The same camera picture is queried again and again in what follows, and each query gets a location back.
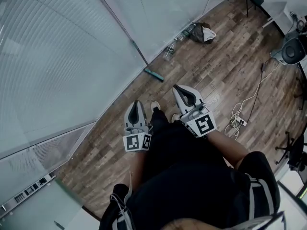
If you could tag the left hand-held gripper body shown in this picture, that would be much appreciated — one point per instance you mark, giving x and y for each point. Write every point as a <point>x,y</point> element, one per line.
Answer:
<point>136,141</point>

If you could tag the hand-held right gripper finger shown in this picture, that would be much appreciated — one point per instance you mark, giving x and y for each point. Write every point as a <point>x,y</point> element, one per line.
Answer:
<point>178,99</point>
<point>195,95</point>

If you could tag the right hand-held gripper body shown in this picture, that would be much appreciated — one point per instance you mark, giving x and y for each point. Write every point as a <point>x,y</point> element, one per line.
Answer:
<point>202,124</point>

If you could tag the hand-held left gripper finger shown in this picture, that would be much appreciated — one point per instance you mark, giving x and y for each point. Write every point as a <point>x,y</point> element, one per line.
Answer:
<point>127,118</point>
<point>143,117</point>

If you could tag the teal-headed broom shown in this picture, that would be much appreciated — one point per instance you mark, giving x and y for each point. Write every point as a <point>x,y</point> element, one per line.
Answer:
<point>153,74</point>

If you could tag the person's left forearm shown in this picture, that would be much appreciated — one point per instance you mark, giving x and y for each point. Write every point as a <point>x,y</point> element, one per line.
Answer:
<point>138,169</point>

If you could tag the person's right forearm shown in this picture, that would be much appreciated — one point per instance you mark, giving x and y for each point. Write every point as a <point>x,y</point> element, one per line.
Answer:
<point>225,147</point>

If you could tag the wooden floor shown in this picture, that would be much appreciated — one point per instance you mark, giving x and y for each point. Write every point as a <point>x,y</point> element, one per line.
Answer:
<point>216,63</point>

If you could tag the person's left white shoe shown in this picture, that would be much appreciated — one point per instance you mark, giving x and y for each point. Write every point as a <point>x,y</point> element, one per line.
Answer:
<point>155,104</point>

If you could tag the person's white shoe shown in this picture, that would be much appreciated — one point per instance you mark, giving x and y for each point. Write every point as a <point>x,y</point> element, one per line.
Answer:
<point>175,117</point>
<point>155,104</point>

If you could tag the person's right white shoe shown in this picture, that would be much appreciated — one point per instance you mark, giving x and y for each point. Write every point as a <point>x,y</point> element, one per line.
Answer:
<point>175,117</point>

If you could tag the white power strip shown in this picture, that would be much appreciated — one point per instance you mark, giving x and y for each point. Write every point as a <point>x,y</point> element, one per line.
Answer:
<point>241,122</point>

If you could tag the clear empty plastic bottle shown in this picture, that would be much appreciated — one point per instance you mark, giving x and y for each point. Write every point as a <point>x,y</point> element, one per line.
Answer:
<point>169,50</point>

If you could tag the person's black clothing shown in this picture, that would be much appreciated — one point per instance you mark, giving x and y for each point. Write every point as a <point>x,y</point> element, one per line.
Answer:
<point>187,176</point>

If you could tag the dark rubbish bag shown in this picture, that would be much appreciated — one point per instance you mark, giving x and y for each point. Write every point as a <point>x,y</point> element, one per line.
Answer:
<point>199,33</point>

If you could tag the green label plastic bottle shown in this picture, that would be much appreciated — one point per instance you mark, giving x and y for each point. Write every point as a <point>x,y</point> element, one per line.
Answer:
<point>186,33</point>

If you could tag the small power adapter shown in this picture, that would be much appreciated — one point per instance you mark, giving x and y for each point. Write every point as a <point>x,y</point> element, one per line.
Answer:
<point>263,66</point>

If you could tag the black office swivel chair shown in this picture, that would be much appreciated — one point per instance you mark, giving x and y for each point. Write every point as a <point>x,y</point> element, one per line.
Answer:
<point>296,152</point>

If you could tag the grey round device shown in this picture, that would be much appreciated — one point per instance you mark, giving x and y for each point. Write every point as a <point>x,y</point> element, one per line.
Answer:
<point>291,50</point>

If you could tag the white desk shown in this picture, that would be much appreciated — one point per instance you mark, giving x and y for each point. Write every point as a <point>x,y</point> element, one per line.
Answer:
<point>275,8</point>

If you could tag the metal door rail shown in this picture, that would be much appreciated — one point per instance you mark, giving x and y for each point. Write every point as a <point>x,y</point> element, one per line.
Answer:
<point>28,190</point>

